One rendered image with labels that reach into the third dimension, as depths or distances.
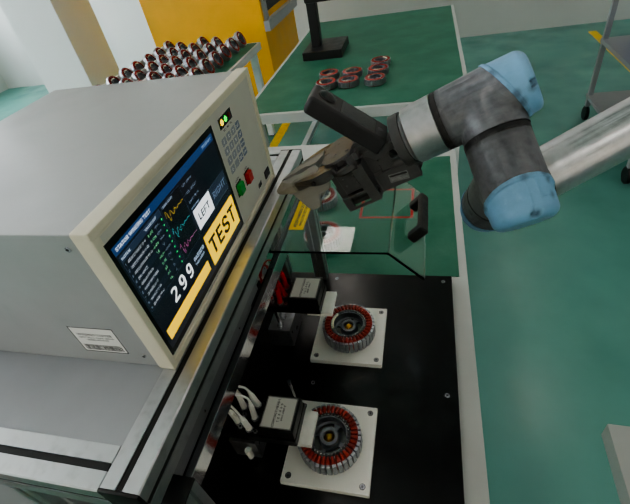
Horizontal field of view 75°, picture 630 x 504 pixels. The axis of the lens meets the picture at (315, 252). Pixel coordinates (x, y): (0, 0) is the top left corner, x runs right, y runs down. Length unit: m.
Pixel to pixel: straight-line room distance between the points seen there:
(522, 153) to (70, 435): 0.57
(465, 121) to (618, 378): 1.55
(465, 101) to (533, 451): 1.36
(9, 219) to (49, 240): 0.07
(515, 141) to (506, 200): 0.06
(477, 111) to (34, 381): 0.62
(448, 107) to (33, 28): 4.27
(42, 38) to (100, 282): 4.19
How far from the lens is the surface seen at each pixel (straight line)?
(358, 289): 1.02
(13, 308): 0.59
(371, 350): 0.89
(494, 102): 0.52
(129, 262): 0.45
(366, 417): 0.82
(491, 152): 0.51
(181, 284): 0.53
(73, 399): 0.58
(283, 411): 0.74
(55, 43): 4.52
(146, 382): 0.54
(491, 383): 1.80
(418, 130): 0.53
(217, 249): 0.60
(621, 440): 0.91
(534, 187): 0.50
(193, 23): 4.33
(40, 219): 0.48
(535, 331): 1.99
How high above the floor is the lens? 1.50
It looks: 40 degrees down
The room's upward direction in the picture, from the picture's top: 12 degrees counter-clockwise
